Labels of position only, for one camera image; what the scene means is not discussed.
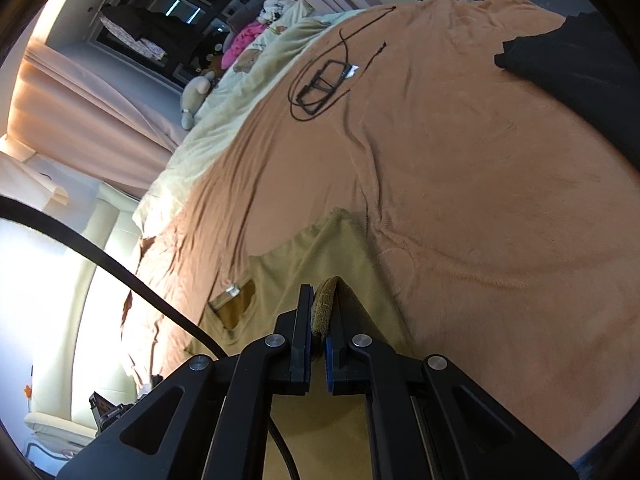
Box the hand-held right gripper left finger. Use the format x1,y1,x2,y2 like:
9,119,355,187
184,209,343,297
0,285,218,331
55,285,315,480

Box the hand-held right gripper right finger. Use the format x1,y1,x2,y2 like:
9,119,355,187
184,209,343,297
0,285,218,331
325,290,578,480

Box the olive t-shirt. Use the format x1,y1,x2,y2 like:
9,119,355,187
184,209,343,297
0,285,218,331
185,207,416,480

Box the pink clothes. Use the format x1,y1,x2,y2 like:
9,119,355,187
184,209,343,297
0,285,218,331
222,20,268,68

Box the cream padded furniture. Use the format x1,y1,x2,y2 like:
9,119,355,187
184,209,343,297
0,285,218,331
22,150,143,461

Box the brown fleece blanket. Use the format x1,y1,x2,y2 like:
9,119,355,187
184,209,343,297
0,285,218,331
120,0,640,480

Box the cream blanket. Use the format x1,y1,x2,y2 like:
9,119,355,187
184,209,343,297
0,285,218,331
132,0,381,236

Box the beige plush toy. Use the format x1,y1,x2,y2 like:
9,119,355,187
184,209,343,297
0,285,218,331
179,71,217,131

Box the white black patterned cloth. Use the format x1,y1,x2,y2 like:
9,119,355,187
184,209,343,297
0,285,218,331
260,0,301,23

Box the thick black cable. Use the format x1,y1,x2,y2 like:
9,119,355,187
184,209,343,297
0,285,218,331
0,196,301,480

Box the black rectangular frame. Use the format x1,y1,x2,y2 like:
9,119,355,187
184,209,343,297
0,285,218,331
299,59,351,113

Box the thin black cable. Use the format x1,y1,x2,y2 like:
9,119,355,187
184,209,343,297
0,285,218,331
287,5,398,123

